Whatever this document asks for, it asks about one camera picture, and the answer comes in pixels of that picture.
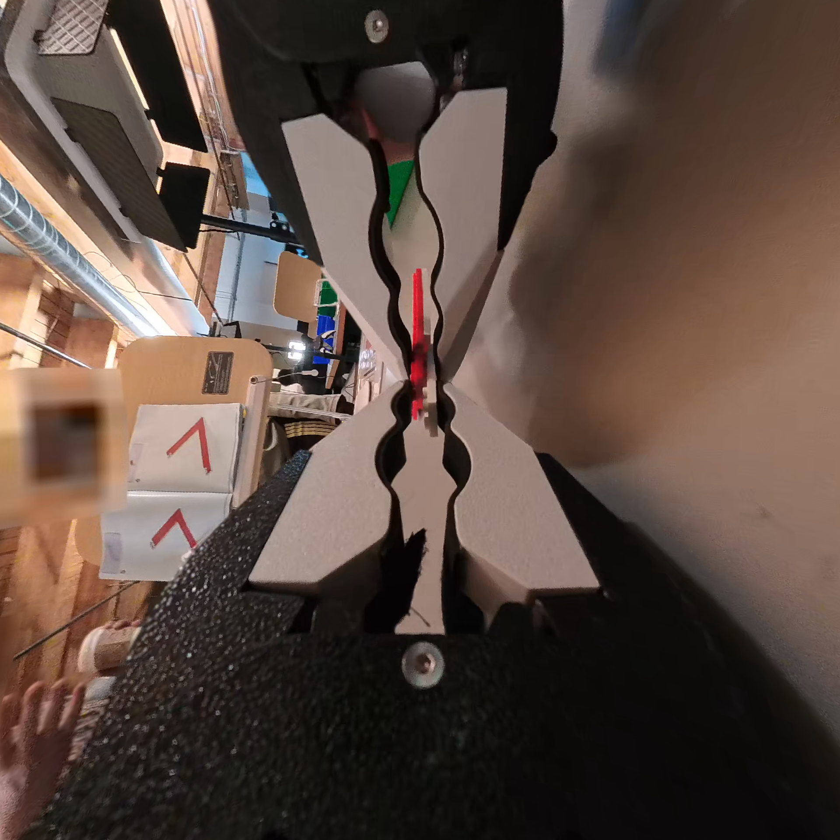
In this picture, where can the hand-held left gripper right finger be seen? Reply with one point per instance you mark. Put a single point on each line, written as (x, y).
(518, 518)

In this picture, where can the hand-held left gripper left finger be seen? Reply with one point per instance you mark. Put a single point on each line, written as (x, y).
(328, 512)

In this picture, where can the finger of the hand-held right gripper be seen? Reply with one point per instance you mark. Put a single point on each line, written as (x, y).
(334, 197)
(469, 170)

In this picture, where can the green plastic bin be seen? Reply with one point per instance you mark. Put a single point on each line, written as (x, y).
(397, 187)

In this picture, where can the red lego plate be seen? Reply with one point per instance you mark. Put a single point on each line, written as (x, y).
(418, 328)

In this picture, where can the dark striped jacket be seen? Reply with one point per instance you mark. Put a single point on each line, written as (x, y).
(295, 436)

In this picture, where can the wooden chair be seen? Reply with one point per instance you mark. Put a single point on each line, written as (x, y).
(170, 367)
(295, 289)

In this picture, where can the blue plastic bin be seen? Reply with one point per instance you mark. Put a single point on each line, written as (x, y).
(325, 325)

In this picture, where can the black ceiling panel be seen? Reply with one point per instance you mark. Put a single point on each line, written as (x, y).
(164, 85)
(184, 203)

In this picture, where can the paper sign with red arrow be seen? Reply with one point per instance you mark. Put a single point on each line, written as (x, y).
(131, 525)
(151, 459)

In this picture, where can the white ceiling fixture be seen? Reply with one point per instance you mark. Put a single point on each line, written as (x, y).
(85, 72)

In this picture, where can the paper coffee cup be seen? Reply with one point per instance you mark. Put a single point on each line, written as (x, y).
(108, 646)

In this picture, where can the thin black pole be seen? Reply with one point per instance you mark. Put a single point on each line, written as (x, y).
(72, 623)

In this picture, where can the silver ventilation duct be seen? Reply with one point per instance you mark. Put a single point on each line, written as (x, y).
(39, 229)

